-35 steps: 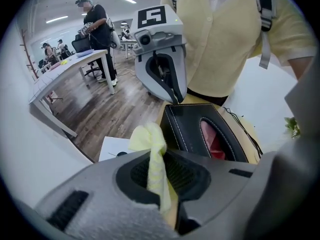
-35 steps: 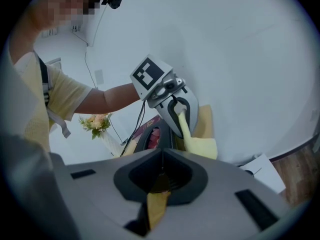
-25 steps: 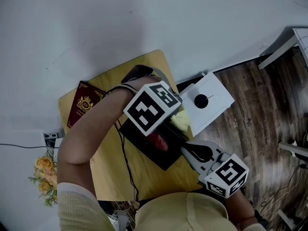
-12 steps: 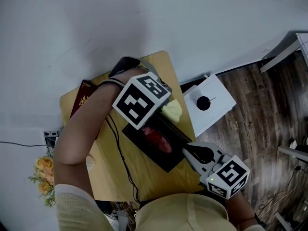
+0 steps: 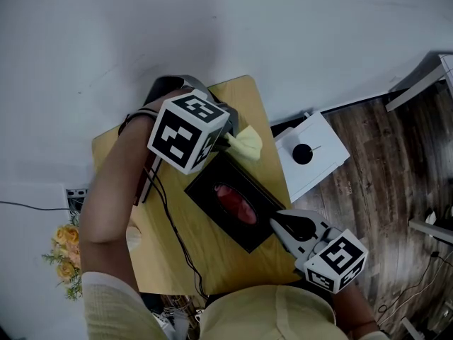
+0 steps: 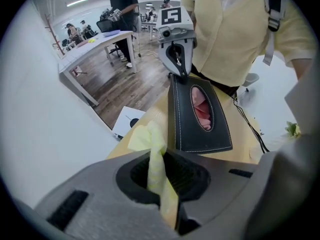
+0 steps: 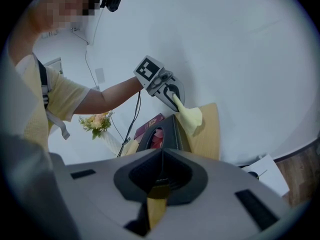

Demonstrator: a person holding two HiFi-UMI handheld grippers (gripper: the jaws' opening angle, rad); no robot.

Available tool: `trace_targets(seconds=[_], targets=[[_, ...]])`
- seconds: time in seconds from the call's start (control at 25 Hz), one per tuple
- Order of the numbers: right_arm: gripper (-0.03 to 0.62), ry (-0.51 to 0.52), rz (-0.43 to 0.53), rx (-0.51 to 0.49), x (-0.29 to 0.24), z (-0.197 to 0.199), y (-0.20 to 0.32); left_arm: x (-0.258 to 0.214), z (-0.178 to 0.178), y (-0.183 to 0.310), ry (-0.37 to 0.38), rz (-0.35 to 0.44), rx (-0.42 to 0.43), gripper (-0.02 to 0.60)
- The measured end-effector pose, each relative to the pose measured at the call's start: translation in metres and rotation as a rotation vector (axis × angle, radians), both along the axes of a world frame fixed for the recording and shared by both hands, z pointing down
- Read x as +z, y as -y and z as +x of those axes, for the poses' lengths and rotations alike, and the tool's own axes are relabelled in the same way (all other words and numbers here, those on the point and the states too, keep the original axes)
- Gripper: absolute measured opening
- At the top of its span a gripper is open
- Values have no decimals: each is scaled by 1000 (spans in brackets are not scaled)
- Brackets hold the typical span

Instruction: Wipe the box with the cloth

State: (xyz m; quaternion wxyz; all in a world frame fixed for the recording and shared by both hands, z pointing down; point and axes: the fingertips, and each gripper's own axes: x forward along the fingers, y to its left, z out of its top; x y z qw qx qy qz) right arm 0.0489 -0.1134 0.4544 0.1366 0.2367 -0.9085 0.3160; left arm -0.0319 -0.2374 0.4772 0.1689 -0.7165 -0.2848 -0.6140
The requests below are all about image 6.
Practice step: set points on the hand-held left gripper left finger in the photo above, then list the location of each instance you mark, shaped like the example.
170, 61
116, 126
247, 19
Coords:
100, 209

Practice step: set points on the person's yellow shirt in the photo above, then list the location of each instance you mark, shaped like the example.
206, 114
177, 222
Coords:
225, 34

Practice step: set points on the white round stool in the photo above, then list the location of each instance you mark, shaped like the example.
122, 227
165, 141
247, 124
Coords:
251, 80

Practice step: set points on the yellow cloth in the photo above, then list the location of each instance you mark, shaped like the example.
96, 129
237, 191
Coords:
150, 139

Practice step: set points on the small yellow object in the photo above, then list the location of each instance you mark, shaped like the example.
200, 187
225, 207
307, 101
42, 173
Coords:
91, 40

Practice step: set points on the person's left forearm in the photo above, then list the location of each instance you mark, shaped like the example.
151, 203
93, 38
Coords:
302, 69

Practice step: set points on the yellow artificial flower bouquet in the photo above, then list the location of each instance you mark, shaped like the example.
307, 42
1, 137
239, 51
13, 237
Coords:
292, 129

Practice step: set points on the white box with black circle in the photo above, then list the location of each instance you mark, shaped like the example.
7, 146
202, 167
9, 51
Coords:
122, 124

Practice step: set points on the blue plate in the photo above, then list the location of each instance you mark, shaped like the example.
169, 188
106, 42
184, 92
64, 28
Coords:
111, 34

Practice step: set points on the white desk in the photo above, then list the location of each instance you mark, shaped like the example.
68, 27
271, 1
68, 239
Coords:
150, 25

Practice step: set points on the pink tissue paper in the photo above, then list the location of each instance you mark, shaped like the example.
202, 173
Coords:
202, 106

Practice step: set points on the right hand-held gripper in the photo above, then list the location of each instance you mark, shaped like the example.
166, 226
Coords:
172, 16

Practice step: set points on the black tissue box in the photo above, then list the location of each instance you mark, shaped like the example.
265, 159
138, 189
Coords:
182, 124

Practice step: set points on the white metal table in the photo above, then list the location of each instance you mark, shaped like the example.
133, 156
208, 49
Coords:
80, 90

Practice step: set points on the black office chair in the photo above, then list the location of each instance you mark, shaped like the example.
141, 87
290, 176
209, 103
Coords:
105, 26

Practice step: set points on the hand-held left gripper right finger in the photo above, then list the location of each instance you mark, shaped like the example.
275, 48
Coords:
225, 189

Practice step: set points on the long ceiling light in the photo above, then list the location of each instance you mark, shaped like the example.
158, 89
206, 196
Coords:
77, 2

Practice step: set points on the brown wooden coat rack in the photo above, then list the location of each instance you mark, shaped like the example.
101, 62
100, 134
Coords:
53, 35

